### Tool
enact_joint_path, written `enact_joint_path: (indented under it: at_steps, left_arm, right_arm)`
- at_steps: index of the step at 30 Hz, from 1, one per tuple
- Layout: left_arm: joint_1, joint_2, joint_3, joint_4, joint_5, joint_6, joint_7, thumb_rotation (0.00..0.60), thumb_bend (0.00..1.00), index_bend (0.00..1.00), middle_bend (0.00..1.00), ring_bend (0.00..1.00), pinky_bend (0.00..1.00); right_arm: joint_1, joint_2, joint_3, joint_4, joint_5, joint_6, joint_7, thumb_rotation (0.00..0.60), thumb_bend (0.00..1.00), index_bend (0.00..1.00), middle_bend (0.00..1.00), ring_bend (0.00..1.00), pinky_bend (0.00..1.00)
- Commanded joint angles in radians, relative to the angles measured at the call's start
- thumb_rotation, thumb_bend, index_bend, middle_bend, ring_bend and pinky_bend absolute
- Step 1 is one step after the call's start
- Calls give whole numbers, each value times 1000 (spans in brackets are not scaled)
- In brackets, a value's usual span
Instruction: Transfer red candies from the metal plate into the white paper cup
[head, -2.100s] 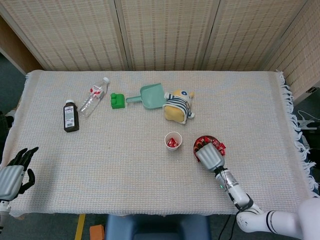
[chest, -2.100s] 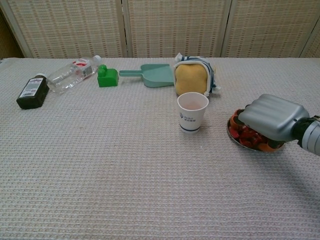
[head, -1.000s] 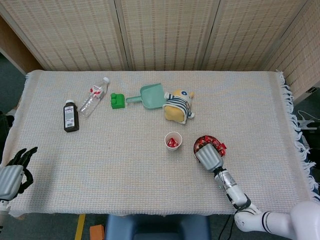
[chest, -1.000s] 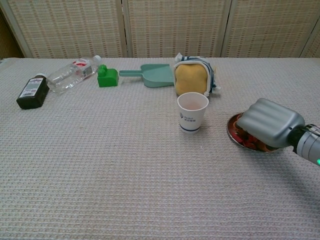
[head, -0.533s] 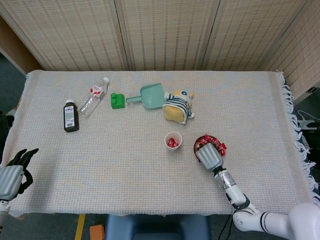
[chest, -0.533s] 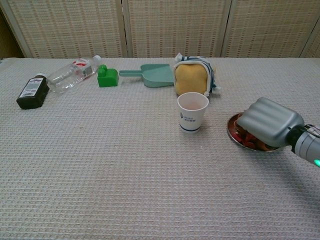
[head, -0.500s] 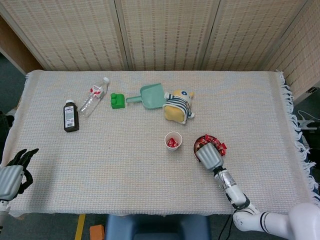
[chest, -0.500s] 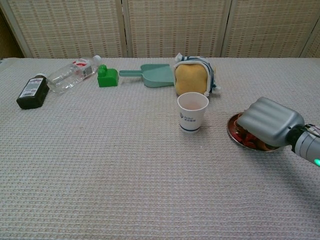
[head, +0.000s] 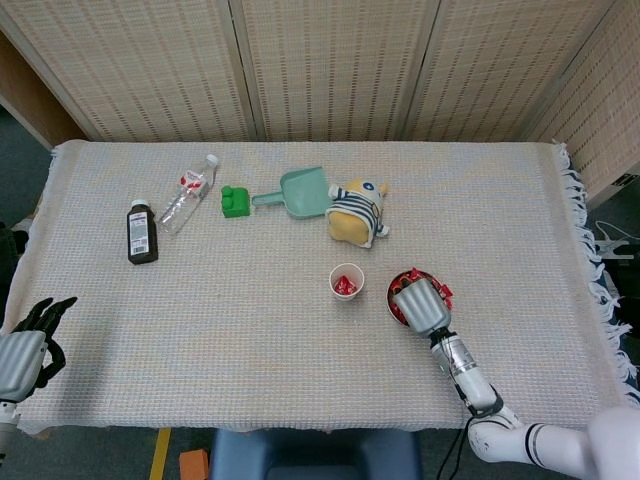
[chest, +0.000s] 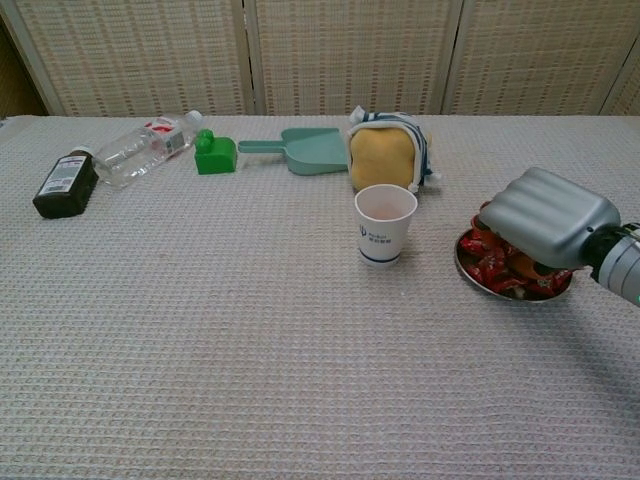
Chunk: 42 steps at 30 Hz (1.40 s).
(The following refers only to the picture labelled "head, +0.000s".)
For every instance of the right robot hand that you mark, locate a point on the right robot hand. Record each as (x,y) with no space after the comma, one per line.
(422,307)

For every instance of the woven folding screen panel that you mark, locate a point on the woven folding screen panel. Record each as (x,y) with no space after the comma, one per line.
(140,70)
(505,70)
(605,115)
(335,70)

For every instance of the brown wooden board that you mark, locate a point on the brown wooden board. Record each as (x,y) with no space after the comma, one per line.
(30,95)

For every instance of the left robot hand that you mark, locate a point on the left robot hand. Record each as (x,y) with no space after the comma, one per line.
(20,362)

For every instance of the white clamp stand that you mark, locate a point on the white clamp stand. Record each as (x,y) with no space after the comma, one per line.
(606,245)

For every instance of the silver bowl of red candies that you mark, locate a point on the silver bowl of red candies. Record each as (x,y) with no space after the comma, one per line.
(388,300)

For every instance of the white paper cup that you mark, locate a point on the white paper cup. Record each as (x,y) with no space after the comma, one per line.
(346,298)

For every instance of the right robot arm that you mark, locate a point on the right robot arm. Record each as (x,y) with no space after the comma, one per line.
(470,375)

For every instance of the brown medicine bottle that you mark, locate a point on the brown medicine bottle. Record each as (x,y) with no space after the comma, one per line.
(142,240)

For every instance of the red candy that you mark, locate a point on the red candy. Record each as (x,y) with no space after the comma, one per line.
(350,281)
(416,275)
(341,288)
(400,284)
(445,294)
(395,310)

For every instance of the clear plastic water bottle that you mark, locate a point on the clear plastic water bottle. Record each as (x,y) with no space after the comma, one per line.
(182,200)

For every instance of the orange block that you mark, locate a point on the orange block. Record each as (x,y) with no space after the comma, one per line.
(194,465)

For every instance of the yellow striped plush toy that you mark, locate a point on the yellow striped plush toy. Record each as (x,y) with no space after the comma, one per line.
(350,225)

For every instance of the teal plastic scoop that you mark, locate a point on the teal plastic scoop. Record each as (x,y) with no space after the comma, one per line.
(305,195)

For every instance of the woven beige tablecloth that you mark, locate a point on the woven beige tablecloth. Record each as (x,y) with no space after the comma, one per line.
(225,325)

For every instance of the black equipment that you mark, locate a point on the black equipment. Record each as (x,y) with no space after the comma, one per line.
(5,260)
(625,280)

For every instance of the black power strip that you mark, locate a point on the black power strip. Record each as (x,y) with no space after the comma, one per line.
(625,180)

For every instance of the green toy block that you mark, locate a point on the green toy block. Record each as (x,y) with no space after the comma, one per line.
(237,202)

